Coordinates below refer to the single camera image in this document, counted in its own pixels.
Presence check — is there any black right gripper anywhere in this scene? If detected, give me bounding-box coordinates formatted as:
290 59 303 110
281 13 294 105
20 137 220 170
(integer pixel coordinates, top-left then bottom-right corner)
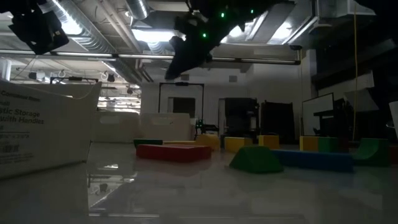
164 0 280 80

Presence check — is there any yellow cube block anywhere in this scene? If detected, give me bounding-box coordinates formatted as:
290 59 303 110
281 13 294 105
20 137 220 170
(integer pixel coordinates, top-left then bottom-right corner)
257 134 280 150
223 136 253 154

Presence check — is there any ceiling light panel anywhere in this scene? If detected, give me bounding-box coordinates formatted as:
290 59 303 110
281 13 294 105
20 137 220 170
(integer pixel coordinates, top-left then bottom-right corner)
132 29 178 44

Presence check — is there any white column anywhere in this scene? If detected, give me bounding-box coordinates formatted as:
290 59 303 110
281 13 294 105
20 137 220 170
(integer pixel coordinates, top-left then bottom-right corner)
0 58 12 82

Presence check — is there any long horizontal ceiling pipe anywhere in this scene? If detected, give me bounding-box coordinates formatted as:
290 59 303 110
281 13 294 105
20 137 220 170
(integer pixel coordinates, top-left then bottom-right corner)
0 49 302 66

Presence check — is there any dark cabinet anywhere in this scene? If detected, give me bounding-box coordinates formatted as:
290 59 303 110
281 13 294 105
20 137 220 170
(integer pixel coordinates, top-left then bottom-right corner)
223 97 259 136
260 101 296 144

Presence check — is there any white plastic storage bin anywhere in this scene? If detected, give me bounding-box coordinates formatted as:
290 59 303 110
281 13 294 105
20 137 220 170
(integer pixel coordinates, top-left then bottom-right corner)
139 111 192 142
91 111 141 144
389 101 398 138
0 80 103 180

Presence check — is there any yellow cylinder block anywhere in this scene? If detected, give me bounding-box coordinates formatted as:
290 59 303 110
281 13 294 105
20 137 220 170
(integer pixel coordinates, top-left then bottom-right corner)
194 133 221 152

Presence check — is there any yellow flat block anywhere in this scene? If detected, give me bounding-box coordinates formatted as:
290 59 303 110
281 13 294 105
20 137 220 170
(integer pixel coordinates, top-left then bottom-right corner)
162 140 200 146

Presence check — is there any red flat block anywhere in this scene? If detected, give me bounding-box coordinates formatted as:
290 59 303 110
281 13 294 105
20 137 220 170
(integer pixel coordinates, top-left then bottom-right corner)
198 144 213 160
136 144 203 163

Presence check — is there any green square block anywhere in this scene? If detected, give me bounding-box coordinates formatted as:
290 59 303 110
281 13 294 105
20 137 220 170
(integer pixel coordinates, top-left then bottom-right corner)
133 138 164 147

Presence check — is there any green triangular block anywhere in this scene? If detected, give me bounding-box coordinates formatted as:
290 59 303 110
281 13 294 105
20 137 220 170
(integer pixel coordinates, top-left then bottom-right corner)
229 145 284 174

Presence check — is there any whiteboard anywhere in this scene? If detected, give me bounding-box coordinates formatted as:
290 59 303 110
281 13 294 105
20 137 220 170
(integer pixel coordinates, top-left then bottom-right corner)
302 92 335 137

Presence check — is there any blue long rectangular block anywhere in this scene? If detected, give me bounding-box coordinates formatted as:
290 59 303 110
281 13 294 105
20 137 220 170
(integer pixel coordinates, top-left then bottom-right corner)
269 149 354 174

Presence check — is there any white tilted panel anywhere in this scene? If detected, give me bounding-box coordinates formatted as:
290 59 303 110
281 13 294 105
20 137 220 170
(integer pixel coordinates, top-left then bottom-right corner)
343 88 379 113

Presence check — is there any green arch block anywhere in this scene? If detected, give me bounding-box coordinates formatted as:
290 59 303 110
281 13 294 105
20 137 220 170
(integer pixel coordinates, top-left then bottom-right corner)
351 138 390 167

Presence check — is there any black gantry frame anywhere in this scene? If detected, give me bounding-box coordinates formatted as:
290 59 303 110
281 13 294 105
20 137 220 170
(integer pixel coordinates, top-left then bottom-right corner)
158 82 205 125

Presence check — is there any long spiral ceiling duct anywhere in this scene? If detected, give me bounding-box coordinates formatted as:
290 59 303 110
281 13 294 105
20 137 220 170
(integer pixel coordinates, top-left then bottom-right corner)
40 0 142 83

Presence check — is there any round silver ceiling duct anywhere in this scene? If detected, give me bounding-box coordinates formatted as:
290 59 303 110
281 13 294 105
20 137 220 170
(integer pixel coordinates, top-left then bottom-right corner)
124 0 150 20

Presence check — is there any rectangular metal ceiling duct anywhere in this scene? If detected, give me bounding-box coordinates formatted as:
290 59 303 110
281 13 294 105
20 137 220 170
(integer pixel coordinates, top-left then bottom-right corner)
222 0 320 46

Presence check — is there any white rectangular duct box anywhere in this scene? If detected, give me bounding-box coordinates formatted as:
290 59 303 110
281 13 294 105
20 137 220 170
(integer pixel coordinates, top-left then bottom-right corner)
317 0 377 18

